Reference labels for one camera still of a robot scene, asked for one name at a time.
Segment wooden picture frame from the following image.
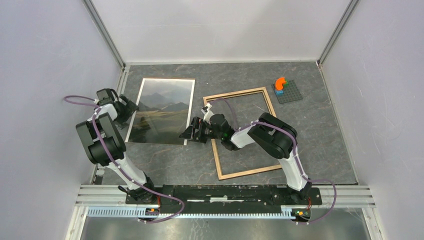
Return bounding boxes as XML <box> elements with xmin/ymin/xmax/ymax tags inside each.
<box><xmin>203</xmin><ymin>87</ymin><xmax>282</xmax><ymax>181</ymax></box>

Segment landscape photo print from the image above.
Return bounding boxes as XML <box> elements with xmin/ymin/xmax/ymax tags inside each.
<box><xmin>125</xmin><ymin>77</ymin><xmax>196</xmax><ymax>146</ymax></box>

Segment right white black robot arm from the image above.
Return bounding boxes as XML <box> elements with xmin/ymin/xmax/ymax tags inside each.
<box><xmin>179</xmin><ymin>112</ymin><xmax>312</xmax><ymax>204</ymax></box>

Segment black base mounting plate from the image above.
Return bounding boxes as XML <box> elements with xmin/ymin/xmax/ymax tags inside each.
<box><xmin>125</xmin><ymin>184</ymin><xmax>323</xmax><ymax>215</ymax></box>

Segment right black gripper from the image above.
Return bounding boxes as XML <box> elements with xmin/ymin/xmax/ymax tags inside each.
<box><xmin>178</xmin><ymin>117</ymin><xmax>223</xmax><ymax>144</ymax></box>

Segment grey building block baseplate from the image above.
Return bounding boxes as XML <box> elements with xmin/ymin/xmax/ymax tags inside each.
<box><xmin>271</xmin><ymin>80</ymin><xmax>303</xmax><ymax>104</ymax></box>

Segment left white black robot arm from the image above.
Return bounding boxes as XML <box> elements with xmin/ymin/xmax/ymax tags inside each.
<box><xmin>75</xmin><ymin>88</ymin><xmax>157</xmax><ymax>204</ymax></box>

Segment blue building block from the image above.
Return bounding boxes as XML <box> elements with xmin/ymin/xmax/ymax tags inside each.
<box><xmin>274</xmin><ymin>90</ymin><xmax>284</xmax><ymax>97</ymax></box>

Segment orange arch block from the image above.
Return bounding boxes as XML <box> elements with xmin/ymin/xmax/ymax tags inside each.
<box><xmin>274</xmin><ymin>77</ymin><xmax>286</xmax><ymax>90</ymax></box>

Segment aluminium rail frame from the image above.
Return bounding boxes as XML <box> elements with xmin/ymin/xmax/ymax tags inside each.
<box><xmin>75</xmin><ymin>185</ymin><xmax>376</xmax><ymax>208</ymax></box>

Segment white slotted cable duct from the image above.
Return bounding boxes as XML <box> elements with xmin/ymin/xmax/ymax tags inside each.
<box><xmin>87</xmin><ymin>206</ymin><xmax>295</xmax><ymax>220</ymax></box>

